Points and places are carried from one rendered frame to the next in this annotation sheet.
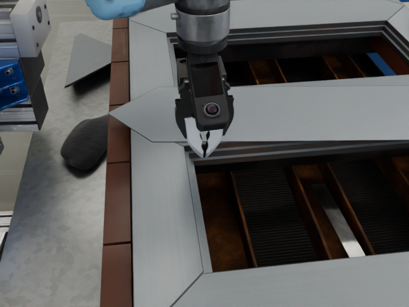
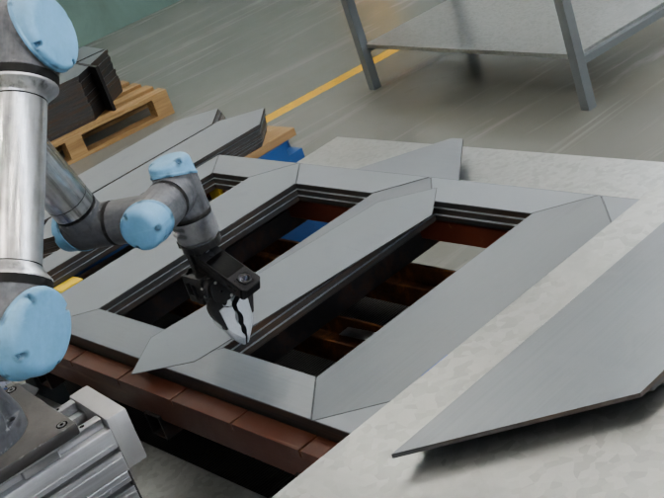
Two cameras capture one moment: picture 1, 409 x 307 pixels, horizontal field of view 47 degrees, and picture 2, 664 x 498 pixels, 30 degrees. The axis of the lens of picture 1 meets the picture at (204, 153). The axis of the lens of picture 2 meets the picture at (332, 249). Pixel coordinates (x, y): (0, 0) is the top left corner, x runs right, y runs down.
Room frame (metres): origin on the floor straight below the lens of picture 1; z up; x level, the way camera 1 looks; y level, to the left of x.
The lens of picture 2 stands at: (-1.25, 0.72, 1.81)
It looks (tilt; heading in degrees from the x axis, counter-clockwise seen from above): 23 degrees down; 333
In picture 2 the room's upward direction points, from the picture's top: 20 degrees counter-clockwise
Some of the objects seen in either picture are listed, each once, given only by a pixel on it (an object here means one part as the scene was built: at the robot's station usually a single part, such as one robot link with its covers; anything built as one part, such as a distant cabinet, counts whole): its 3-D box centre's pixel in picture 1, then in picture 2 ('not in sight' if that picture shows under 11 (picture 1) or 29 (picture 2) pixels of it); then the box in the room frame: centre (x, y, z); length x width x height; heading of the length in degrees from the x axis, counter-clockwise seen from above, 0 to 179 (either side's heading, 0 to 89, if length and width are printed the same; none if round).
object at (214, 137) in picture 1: (212, 127); (237, 315); (0.63, -0.01, 0.89); 0.06 x 0.03 x 0.09; 7
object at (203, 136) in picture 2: not in sight; (137, 179); (1.81, -0.35, 0.82); 0.80 x 0.40 x 0.06; 97
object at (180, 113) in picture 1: (190, 113); (219, 305); (0.61, 0.02, 0.94); 0.05 x 0.02 x 0.09; 97
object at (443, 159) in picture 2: not in sight; (418, 163); (1.08, -0.75, 0.77); 0.45 x 0.20 x 0.04; 7
